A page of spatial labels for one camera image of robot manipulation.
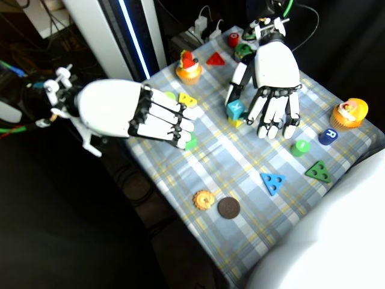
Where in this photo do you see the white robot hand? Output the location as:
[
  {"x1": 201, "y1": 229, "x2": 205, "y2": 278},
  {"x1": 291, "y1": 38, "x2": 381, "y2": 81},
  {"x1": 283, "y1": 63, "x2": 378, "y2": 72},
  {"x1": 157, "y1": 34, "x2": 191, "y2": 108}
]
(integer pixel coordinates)
[
  {"x1": 224, "y1": 40, "x2": 302, "y2": 140},
  {"x1": 75, "y1": 78, "x2": 206, "y2": 151}
]

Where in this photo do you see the blue cube block letter K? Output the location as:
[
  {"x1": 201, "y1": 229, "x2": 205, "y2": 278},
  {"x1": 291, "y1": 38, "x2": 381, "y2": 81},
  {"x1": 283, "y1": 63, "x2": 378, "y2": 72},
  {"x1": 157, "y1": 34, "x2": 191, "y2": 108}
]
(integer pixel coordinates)
[{"x1": 226, "y1": 101, "x2": 246, "y2": 120}]

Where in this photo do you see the green cube block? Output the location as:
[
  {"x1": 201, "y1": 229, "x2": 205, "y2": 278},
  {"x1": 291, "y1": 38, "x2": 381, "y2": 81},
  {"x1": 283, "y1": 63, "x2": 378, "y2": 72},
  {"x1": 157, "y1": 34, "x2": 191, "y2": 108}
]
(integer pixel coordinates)
[{"x1": 185, "y1": 134, "x2": 199, "y2": 151}]

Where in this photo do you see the red cylinder block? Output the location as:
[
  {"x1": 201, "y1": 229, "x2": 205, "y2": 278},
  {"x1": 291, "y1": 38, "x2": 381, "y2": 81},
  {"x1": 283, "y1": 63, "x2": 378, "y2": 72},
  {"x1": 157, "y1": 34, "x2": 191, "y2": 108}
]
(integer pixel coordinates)
[{"x1": 227, "y1": 32, "x2": 241, "y2": 49}]

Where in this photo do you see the red triangle block with holes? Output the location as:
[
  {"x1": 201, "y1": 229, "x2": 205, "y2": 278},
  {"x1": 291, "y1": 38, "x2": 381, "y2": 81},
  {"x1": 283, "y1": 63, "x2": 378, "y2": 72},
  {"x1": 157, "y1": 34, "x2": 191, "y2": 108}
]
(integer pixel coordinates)
[{"x1": 206, "y1": 52, "x2": 226, "y2": 67}]

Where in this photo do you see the white plug charger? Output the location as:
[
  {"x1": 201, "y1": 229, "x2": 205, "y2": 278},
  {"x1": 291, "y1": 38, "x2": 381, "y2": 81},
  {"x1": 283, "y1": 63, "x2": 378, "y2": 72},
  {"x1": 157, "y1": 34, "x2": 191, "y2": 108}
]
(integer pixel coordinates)
[
  {"x1": 194, "y1": 15, "x2": 209, "y2": 34},
  {"x1": 209, "y1": 19, "x2": 226, "y2": 39}
]

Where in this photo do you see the white column with blue light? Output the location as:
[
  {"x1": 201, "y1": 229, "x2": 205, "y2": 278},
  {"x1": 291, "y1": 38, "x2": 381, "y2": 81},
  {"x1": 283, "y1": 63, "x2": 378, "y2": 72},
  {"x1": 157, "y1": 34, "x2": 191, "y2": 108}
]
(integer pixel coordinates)
[{"x1": 61, "y1": 0, "x2": 168, "y2": 82}]

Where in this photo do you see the yellow triangle block with holes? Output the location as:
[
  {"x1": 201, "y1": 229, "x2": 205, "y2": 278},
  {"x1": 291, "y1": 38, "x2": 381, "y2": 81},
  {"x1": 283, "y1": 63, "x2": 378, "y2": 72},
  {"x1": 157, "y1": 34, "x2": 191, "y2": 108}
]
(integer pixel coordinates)
[{"x1": 177, "y1": 92, "x2": 198, "y2": 108}]

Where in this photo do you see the toy cupcake with red strawberry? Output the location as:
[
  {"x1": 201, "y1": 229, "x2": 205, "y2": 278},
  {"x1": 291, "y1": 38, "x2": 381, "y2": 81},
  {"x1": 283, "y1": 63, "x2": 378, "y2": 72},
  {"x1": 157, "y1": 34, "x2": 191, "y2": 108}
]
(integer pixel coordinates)
[{"x1": 175, "y1": 49, "x2": 203, "y2": 86}]

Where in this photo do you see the yellow frosted toy cupcake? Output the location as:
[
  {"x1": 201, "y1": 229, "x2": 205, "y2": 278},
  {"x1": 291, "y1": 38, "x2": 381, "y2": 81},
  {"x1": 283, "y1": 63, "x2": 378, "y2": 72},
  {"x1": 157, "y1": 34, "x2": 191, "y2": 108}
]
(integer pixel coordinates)
[{"x1": 330, "y1": 98, "x2": 369, "y2": 131}]

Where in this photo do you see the blue cylinder block letter R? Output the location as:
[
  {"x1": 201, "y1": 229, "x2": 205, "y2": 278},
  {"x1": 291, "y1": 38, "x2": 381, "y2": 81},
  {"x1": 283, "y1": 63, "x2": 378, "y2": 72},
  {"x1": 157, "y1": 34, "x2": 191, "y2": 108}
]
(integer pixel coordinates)
[{"x1": 318, "y1": 128, "x2": 339, "y2": 146}]

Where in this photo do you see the grey power strip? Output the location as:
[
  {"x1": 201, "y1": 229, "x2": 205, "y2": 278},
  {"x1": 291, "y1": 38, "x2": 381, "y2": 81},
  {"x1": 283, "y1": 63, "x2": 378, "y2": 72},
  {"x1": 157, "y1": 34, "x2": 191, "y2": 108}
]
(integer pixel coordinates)
[{"x1": 168, "y1": 26, "x2": 206, "y2": 51}]

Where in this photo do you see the blue plaid tablecloth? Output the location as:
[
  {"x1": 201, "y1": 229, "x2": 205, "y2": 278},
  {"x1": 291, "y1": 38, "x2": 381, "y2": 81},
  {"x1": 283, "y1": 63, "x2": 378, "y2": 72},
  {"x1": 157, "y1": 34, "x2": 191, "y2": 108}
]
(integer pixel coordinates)
[{"x1": 125, "y1": 25, "x2": 378, "y2": 289}]

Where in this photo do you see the white box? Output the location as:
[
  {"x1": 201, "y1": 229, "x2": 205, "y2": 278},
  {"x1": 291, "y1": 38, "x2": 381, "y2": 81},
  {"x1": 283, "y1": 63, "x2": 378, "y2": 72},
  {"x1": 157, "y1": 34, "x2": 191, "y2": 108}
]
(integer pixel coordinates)
[{"x1": 22, "y1": 0, "x2": 75, "y2": 39}]

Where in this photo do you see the green triangle block with holes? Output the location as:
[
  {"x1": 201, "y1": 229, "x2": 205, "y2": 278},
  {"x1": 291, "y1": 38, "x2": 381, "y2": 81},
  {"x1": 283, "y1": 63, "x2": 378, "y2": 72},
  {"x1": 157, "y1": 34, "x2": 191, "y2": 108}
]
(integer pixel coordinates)
[{"x1": 304, "y1": 160, "x2": 332, "y2": 184}]

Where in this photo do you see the blue triangle block with holes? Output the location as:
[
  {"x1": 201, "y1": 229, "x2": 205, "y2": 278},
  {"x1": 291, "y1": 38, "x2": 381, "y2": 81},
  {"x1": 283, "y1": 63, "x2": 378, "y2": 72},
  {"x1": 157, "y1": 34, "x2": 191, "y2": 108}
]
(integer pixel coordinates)
[{"x1": 260, "y1": 173, "x2": 286, "y2": 197}]

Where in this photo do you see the golden flower-shaped cookie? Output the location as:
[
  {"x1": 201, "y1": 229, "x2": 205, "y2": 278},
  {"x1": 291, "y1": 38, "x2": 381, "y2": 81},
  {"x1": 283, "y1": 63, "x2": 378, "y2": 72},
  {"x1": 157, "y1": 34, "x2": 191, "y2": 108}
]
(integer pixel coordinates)
[{"x1": 192, "y1": 190, "x2": 216, "y2": 211}]

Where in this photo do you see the brown chocolate cookie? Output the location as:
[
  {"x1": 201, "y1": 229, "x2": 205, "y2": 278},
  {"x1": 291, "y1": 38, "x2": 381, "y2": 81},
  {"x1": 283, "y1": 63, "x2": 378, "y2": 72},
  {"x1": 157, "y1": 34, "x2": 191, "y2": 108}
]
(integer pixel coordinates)
[{"x1": 217, "y1": 197, "x2": 241, "y2": 220}]

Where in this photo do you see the white robot body shell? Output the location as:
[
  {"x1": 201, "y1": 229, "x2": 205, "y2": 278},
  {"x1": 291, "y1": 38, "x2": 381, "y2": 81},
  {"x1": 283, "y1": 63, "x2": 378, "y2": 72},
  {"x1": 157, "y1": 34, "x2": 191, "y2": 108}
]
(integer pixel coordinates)
[{"x1": 245, "y1": 149, "x2": 385, "y2": 289}]

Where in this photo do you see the colourful ring stacker toy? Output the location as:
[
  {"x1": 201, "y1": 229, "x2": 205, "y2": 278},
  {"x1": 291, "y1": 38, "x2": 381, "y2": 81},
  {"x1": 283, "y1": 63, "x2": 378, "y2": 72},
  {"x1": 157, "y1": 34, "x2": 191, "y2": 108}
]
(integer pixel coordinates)
[{"x1": 234, "y1": 43, "x2": 257, "y2": 64}]

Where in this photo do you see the black looping cable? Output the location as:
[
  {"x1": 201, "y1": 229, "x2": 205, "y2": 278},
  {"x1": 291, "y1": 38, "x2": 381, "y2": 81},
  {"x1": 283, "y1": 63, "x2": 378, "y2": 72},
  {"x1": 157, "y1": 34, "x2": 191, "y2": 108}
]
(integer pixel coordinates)
[{"x1": 291, "y1": 3, "x2": 320, "y2": 52}]

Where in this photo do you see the blue cable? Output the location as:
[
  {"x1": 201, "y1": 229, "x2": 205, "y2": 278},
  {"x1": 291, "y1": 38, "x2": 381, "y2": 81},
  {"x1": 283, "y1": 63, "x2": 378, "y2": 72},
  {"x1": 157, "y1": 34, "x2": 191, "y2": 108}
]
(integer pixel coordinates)
[{"x1": 0, "y1": 60, "x2": 26, "y2": 78}]

